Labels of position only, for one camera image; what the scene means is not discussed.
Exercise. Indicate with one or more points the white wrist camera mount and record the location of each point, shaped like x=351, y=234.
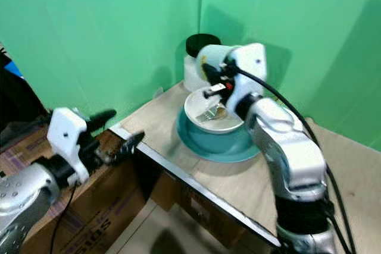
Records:
x=250, y=66
x=68, y=132

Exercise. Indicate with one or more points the cardboard box with purple stripes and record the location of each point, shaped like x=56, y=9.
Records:
x=30, y=156

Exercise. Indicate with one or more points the pale green cup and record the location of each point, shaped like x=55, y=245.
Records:
x=215, y=55

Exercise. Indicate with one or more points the blue sheet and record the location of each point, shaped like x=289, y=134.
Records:
x=9, y=66

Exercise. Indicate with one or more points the white bowl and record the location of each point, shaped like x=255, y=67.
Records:
x=196, y=106

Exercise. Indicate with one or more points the silver metal fork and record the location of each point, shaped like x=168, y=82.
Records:
x=209, y=113

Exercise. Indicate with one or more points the black bulky background item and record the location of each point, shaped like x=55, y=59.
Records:
x=18, y=99

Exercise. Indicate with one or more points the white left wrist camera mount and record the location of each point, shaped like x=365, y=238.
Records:
x=68, y=132

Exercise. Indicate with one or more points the plain brown cardboard box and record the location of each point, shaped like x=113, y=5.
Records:
x=190, y=200

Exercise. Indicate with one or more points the wooden table with metal edge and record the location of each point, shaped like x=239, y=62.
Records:
x=238, y=182

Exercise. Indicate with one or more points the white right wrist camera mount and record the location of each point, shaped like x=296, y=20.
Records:
x=250, y=66

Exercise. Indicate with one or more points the clear jar with black lid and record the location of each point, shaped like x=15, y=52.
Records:
x=190, y=72

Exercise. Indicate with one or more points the teal round plate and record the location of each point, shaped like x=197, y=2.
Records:
x=214, y=147

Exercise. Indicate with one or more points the cardboard box with purple lettering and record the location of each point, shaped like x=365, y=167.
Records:
x=89, y=212

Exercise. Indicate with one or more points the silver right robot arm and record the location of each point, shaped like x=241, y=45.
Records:
x=292, y=153

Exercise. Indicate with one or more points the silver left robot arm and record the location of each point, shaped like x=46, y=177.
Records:
x=24, y=200

